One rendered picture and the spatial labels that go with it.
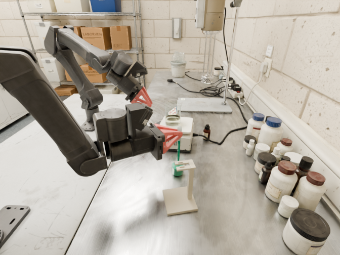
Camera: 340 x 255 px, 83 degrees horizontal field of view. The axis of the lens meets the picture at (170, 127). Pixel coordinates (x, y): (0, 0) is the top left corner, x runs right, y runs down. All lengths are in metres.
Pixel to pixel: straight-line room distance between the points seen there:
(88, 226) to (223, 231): 0.32
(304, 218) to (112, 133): 0.44
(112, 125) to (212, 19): 0.73
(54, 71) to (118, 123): 2.84
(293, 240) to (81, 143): 0.48
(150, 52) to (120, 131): 2.73
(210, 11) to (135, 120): 0.70
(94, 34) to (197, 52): 1.44
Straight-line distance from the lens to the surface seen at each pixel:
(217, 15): 1.01
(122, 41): 2.83
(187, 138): 0.69
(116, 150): 0.47
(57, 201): 0.64
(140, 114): 0.45
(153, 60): 3.14
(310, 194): 0.60
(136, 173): 0.65
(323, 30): 0.83
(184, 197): 0.56
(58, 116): 0.41
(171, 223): 0.52
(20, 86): 0.39
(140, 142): 0.47
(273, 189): 0.60
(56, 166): 0.76
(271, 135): 0.75
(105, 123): 0.44
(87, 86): 0.94
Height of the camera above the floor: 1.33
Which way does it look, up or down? 29 degrees down
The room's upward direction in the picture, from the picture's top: straight up
